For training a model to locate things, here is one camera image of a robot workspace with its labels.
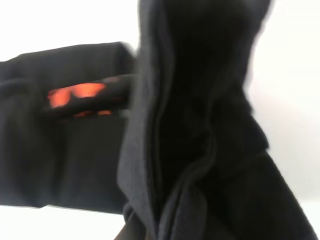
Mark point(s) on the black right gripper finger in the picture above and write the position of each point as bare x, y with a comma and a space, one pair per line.
133, 230

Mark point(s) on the black printed t-shirt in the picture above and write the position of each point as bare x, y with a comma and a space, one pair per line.
166, 137

